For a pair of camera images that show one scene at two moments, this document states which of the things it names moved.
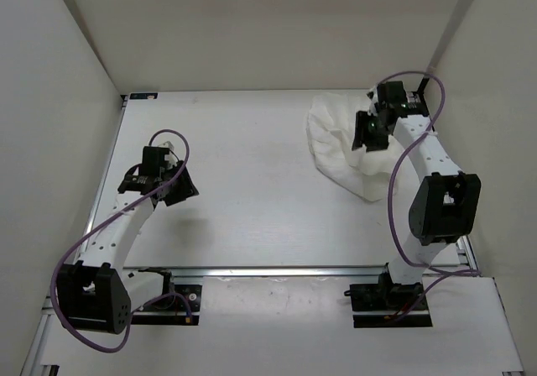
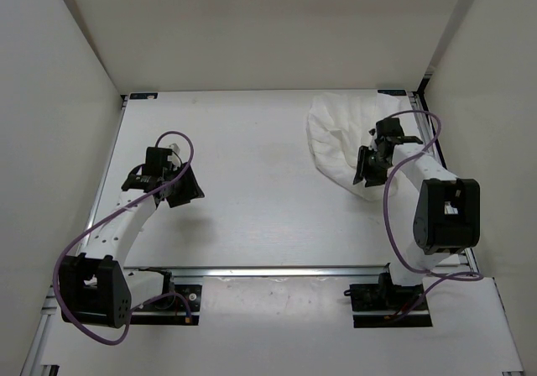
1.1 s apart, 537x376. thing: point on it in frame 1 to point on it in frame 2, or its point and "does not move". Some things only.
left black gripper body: [179, 189] does not move
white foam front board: [303, 326] does not move
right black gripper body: [369, 133] to [370, 166]
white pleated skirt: [331, 123] does not move
